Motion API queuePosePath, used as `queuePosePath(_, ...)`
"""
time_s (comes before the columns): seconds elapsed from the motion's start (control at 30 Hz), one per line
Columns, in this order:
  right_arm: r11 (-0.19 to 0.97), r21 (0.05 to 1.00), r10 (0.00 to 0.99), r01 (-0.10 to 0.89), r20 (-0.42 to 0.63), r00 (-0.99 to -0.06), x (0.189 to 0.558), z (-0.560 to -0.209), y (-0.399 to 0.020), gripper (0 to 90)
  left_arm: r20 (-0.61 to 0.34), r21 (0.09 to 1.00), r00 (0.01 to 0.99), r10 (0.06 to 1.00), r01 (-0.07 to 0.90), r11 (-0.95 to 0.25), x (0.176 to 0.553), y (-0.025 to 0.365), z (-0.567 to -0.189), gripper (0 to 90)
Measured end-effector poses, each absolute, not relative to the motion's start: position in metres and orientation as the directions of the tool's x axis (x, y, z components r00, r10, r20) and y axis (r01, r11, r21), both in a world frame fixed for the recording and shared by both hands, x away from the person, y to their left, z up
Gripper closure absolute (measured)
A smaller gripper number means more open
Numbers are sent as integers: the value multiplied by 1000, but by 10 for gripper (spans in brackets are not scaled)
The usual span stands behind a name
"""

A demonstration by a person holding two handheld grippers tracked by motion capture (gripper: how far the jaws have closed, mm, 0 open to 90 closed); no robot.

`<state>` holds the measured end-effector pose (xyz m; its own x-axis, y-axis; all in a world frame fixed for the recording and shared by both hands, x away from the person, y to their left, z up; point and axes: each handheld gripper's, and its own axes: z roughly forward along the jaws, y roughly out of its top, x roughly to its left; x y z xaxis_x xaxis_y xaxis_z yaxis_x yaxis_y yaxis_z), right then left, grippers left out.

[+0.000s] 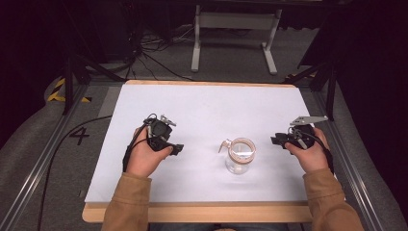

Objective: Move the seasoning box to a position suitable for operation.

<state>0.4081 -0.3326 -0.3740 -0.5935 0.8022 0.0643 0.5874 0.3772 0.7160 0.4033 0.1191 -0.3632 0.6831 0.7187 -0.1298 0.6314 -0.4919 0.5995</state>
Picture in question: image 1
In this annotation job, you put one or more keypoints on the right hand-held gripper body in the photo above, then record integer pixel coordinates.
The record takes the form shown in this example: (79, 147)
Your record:
(301, 131)

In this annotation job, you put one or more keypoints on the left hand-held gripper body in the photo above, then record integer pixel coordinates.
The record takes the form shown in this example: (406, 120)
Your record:
(158, 130)

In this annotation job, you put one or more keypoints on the person's right hand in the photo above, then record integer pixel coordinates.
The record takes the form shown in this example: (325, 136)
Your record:
(309, 159)

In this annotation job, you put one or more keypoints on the person's left hand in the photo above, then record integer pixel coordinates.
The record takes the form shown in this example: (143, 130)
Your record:
(144, 160)

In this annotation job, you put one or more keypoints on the clear glass jar with lid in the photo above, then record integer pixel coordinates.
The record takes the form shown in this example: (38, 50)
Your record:
(241, 155)

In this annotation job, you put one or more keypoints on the white table mat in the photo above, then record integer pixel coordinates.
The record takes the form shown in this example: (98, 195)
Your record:
(205, 109)

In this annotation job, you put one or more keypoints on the black tripod stand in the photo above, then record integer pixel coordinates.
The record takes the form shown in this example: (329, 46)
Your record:
(69, 83)
(330, 86)

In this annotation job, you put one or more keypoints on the yellow and black floor tape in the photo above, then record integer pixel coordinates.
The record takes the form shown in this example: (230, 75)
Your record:
(59, 94)

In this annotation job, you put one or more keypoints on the white metal stand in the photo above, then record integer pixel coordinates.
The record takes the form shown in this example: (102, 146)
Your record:
(235, 20)

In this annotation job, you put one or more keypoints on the aluminium floor rail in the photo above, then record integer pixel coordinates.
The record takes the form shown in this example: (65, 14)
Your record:
(349, 173)
(41, 160)

